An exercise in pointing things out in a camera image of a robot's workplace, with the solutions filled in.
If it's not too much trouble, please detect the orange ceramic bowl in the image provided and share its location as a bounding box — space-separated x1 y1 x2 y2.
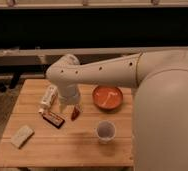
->
92 86 123 110

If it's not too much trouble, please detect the wooden table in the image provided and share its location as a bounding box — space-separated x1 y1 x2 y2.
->
0 79 133 168

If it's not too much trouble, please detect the beige sponge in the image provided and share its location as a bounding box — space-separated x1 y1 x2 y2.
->
11 125 34 148

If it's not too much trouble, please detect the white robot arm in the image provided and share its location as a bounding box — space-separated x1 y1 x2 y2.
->
46 50 188 171

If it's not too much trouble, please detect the dark chocolate bar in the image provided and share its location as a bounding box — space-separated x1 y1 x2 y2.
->
42 113 65 128

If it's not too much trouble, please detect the white plastic cup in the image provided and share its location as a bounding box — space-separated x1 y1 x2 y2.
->
96 120 116 144

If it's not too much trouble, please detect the white plastic bottle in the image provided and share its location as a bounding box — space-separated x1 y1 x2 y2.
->
39 85 58 114

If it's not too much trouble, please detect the red chili pepper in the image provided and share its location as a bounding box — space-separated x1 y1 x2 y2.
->
71 107 81 121

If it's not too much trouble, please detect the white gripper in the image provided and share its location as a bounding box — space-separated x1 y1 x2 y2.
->
58 84 81 113

